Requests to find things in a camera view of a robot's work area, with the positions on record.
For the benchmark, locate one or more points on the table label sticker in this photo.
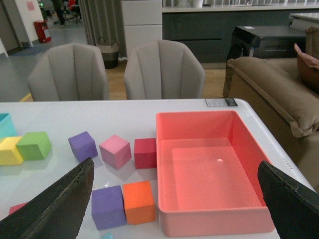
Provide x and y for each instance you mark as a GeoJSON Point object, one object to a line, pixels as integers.
{"type": "Point", "coordinates": [221, 102]}

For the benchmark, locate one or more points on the green foam block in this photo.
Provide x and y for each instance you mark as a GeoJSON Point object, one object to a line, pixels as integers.
{"type": "Point", "coordinates": [34, 146]}

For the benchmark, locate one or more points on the brown sofa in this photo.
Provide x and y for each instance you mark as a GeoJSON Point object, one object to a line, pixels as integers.
{"type": "Point", "coordinates": [288, 108]}

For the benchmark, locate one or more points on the purple foam block near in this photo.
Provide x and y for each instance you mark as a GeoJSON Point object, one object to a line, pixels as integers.
{"type": "Point", "coordinates": [108, 208]}

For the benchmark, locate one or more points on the grey chair left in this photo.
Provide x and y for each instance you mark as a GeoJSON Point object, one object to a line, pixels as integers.
{"type": "Point", "coordinates": [69, 72]}

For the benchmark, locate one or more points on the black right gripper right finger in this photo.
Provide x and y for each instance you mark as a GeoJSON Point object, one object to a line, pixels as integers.
{"type": "Point", "coordinates": [294, 208]}

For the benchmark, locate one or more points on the black washing machine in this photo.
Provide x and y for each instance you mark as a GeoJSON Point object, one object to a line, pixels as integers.
{"type": "Point", "coordinates": [275, 43]}

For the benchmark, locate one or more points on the purple foam block far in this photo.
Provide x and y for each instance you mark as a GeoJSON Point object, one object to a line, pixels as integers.
{"type": "Point", "coordinates": [83, 146]}

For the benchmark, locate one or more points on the red foam block left edge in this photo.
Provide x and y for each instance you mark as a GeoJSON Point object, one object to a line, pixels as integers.
{"type": "Point", "coordinates": [16, 207]}

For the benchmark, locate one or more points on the grey chair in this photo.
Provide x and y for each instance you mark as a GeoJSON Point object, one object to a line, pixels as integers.
{"type": "Point", "coordinates": [163, 69]}
{"type": "Point", "coordinates": [69, 72]}

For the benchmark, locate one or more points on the grey chair right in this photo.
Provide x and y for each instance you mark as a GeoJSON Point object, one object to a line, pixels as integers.
{"type": "Point", "coordinates": [163, 69]}

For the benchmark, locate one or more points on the orange foam block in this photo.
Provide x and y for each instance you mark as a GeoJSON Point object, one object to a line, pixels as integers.
{"type": "Point", "coordinates": [139, 203]}

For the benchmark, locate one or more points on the woven basket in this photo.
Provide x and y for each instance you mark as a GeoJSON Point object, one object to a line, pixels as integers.
{"type": "Point", "coordinates": [109, 51]}

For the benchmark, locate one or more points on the pink plastic bin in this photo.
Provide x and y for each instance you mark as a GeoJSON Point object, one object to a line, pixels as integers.
{"type": "Point", "coordinates": [207, 165]}

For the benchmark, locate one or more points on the light blue foam block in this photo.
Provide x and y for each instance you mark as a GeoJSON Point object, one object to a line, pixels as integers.
{"type": "Point", "coordinates": [108, 235]}

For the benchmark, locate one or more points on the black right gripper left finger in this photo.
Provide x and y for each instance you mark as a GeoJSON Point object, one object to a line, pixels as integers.
{"type": "Point", "coordinates": [57, 212]}

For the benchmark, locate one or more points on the teal plastic bin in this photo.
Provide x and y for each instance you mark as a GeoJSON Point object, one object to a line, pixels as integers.
{"type": "Point", "coordinates": [7, 128]}

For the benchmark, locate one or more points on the dark counter cabinet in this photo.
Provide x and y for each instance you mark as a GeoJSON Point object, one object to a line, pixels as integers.
{"type": "Point", "coordinates": [207, 31]}

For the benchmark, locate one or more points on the white cabinet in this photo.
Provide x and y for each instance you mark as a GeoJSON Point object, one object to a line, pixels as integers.
{"type": "Point", "coordinates": [142, 22]}

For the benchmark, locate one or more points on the red foam block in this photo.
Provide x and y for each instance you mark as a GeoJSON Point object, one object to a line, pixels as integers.
{"type": "Point", "coordinates": [145, 153]}

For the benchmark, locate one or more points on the yellow foam block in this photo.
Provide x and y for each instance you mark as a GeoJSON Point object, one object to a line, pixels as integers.
{"type": "Point", "coordinates": [9, 153]}

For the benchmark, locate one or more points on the purple foam block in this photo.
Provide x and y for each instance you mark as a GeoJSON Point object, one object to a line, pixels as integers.
{"type": "Point", "coordinates": [83, 146]}
{"type": "Point", "coordinates": [108, 208]}

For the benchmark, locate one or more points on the pink foam block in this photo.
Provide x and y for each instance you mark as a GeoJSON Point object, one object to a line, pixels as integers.
{"type": "Point", "coordinates": [115, 151]}

